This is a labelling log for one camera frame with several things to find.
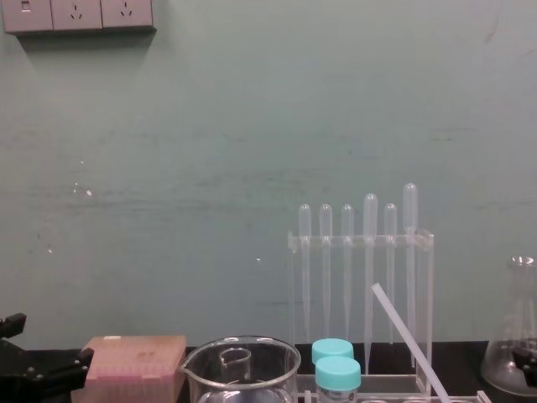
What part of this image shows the small glass beaker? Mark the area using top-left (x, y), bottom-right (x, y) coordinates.
top-left (218, 347), bottom-right (253, 384)

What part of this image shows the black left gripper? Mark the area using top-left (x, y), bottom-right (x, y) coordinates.
top-left (0, 312), bottom-right (95, 403)

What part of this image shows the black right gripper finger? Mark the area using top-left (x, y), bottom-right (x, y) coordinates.
top-left (512, 346), bottom-right (537, 375)

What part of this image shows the vial with teal cap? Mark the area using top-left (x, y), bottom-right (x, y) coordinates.
top-left (315, 356), bottom-right (362, 403)
top-left (310, 338), bottom-right (354, 371)

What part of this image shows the pink pipette tip box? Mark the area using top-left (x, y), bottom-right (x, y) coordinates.
top-left (70, 334), bottom-right (188, 403)

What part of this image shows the clear acrylic tube holder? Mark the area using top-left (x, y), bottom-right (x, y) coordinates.
top-left (294, 389), bottom-right (500, 403)

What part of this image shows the clear acrylic pipette rack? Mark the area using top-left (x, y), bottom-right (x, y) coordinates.
top-left (287, 228), bottom-right (436, 398)

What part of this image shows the glass conical flask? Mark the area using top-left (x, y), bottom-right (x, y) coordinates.
top-left (481, 255), bottom-right (537, 390)

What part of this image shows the large glass beaker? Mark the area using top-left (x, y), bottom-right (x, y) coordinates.
top-left (180, 334), bottom-right (302, 403)

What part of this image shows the grey wall power outlet strip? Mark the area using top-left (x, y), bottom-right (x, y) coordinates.
top-left (0, 0), bottom-right (158, 36)

